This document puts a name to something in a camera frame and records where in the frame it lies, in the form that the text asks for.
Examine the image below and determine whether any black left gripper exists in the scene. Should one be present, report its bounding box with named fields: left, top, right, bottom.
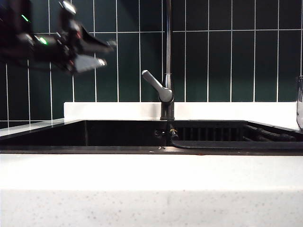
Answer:
left=55, top=14, right=118, bottom=76

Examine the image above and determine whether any grey faucet lever handle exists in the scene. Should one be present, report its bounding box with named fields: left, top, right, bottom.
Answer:
left=141, top=69, right=175, bottom=103

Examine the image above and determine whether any clear glass mug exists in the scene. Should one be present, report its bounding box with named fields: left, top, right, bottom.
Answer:
left=295, top=75, right=303, bottom=131

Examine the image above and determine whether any chrome tall kitchen faucet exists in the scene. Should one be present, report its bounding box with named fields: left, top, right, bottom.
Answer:
left=160, top=0, right=176, bottom=121

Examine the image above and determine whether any black kitchen sink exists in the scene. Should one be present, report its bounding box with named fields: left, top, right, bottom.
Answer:
left=0, top=119, right=303, bottom=156

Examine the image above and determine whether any black sink drain rack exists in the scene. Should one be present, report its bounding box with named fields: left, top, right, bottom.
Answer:
left=168, top=123, right=303, bottom=150

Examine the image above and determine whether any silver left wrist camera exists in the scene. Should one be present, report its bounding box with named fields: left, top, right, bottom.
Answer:
left=58, top=0, right=78, bottom=15

